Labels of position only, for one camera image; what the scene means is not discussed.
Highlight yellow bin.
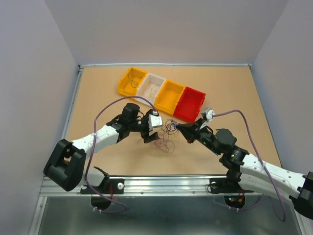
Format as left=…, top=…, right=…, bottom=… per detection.
left=155, top=79, right=185, bottom=115
left=117, top=67, right=148, bottom=96

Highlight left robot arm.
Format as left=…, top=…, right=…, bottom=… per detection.
left=43, top=103, right=163, bottom=193

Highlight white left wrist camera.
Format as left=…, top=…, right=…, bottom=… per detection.
left=148, top=110, right=163, bottom=131

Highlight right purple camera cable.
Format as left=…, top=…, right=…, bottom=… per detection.
left=212, top=109, right=287, bottom=222

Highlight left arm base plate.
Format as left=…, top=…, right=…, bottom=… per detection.
left=80, top=178, right=127, bottom=213

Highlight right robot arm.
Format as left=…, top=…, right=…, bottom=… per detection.
left=177, top=119, right=313, bottom=219

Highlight far yellow bin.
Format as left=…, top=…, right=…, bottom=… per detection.
left=117, top=67, right=148, bottom=96

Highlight aluminium table frame rail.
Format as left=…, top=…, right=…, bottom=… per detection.
left=28, top=64, right=313, bottom=235

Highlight red bin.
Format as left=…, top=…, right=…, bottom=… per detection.
left=174, top=87, right=206, bottom=122

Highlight near yellow bin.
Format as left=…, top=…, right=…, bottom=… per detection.
left=155, top=79, right=185, bottom=115

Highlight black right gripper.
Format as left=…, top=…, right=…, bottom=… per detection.
left=176, top=117, right=221, bottom=155

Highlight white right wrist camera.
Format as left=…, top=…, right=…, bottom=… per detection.
left=200, top=107, right=215, bottom=129

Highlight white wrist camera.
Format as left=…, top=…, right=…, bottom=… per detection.
left=148, top=110, right=163, bottom=131
left=200, top=107, right=215, bottom=129

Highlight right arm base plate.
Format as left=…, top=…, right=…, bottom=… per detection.
left=207, top=176, right=255, bottom=210

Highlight white bin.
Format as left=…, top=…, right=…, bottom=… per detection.
left=136, top=73, right=166, bottom=105

